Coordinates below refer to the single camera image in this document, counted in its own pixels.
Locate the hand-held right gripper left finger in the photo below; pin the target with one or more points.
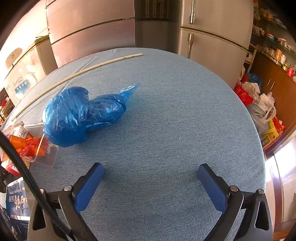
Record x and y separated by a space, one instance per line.
89 185

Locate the white chest freezer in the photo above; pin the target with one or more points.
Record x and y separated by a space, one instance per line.
30 67

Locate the yellow printed packet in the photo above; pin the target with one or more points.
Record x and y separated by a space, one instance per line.
270 136

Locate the clear plastic container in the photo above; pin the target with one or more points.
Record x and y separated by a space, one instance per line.
49 155

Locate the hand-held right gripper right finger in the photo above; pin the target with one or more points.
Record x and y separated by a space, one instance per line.
211 187

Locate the silver refrigerator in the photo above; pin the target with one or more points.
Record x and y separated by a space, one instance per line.
219 58

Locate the blue plastic bag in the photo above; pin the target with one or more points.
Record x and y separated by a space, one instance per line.
67 115

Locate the blue printed packet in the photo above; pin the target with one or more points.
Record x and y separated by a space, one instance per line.
16 197

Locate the small blue bag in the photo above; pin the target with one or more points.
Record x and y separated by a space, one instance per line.
255 78

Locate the blue tablecloth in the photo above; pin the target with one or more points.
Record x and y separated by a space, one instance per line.
161 127

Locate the shelf of assorted goods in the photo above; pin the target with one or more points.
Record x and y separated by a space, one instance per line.
269 36

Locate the orange snack wrappers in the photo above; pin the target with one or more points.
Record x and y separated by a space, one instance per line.
27 144

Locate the white rice cooker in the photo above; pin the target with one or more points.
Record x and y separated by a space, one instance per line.
13 56

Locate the brown wooden cabinet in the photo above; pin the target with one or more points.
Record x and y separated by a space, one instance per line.
277 78

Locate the dark ribbed panel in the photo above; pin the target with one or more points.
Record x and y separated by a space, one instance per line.
152 9

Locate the white plastic bag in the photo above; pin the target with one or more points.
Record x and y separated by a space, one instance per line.
266 99

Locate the red gift bag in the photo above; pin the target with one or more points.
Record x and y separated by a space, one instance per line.
242 95

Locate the white carton box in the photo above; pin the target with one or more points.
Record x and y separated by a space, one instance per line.
18 132

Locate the long pale stick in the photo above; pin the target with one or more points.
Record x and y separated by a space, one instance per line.
138 55

